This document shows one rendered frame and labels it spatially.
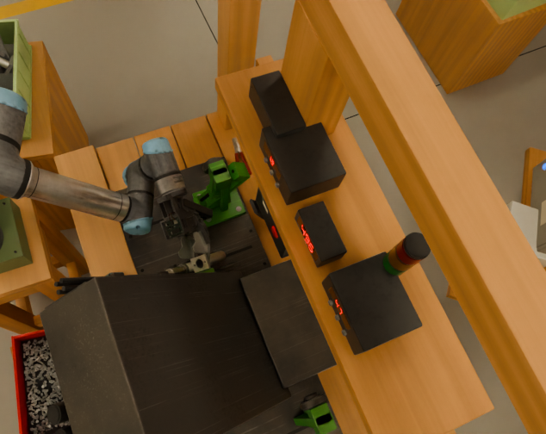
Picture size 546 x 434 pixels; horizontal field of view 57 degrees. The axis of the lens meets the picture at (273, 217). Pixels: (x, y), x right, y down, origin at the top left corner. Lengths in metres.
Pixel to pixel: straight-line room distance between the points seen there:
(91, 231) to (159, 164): 0.49
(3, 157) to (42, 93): 0.97
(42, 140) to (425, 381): 1.59
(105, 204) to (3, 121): 0.30
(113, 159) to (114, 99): 1.22
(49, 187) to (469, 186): 0.94
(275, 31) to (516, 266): 2.80
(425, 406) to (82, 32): 2.88
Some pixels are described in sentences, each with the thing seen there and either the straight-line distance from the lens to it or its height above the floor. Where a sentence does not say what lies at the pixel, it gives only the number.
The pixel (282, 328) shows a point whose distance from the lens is 1.34.
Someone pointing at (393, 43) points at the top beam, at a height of 1.94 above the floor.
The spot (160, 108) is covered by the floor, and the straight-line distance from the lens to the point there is 3.03.
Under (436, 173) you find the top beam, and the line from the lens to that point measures 0.75.
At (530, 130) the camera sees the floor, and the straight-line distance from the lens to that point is 3.54.
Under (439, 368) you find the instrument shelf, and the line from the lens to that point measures 1.11.
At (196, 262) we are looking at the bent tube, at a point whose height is 1.19.
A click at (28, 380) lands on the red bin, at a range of 1.78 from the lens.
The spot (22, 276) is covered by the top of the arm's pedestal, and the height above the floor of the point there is 0.85.
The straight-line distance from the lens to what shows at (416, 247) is 0.93.
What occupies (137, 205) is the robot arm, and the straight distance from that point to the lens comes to 1.41.
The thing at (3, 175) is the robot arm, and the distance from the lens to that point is 1.27.
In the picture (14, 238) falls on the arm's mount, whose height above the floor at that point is 0.94.
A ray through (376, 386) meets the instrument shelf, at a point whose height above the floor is 1.54.
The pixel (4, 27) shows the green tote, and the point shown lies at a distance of 2.25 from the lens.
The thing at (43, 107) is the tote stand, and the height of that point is 0.79.
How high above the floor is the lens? 2.56
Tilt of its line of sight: 69 degrees down
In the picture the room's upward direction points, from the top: 17 degrees clockwise
